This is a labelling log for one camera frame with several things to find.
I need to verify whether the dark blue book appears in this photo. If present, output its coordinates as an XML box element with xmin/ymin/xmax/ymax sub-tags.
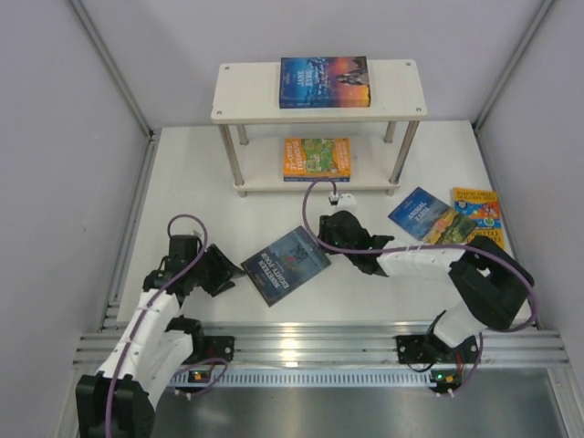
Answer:
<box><xmin>241</xmin><ymin>226</ymin><xmax>330</xmax><ymax>307</ymax></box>

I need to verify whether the Jane Eyre book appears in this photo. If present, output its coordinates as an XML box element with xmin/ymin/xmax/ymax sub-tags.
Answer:
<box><xmin>278</xmin><ymin>56</ymin><xmax>371</xmax><ymax>110</ymax></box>

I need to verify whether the white two-tier shelf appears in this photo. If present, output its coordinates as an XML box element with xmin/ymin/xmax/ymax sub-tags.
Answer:
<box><xmin>211</xmin><ymin>57</ymin><xmax>427</xmax><ymax>196</ymax></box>

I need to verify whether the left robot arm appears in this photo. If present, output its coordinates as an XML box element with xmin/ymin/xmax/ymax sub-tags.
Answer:
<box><xmin>76</xmin><ymin>235</ymin><xmax>245</xmax><ymax>437</ymax></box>

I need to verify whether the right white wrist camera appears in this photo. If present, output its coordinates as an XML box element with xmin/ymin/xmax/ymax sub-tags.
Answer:
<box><xmin>328</xmin><ymin>192</ymin><xmax>357</xmax><ymax>212</ymax></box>

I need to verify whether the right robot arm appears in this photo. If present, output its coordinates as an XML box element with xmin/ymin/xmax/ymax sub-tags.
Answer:
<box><xmin>317</xmin><ymin>211</ymin><xmax>534</xmax><ymax>350</ymax></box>

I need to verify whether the blue 91-Storey Treehouse book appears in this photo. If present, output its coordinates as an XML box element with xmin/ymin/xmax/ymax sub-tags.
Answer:
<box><xmin>283</xmin><ymin>175</ymin><xmax>350</xmax><ymax>183</ymax></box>

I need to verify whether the Animal Farm book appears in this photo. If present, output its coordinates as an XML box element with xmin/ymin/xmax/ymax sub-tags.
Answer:
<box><xmin>389</xmin><ymin>187</ymin><xmax>476</xmax><ymax>245</ymax></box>

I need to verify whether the perforated cable tray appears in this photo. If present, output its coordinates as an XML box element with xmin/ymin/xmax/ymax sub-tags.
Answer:
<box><xmin>168</xmin><ymin>368</ymin><xmax>462</xmax><ymax>389</ymax></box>

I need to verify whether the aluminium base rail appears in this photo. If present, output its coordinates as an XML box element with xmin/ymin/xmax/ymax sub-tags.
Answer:
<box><xmin>72</xmin><ymin>300</ymin><xmax>571</xmax><ymax>369</ymax></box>

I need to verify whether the orange treehouse book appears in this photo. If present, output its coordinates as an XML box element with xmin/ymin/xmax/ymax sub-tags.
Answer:
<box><xmin>452</xmin><ymin>187</ymin><xmax>506</xmax><ymax>249</ymax></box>
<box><xmin>283</xmin><ymin>138</ymin><xmax>352</xmax><ymax>183</ymax></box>

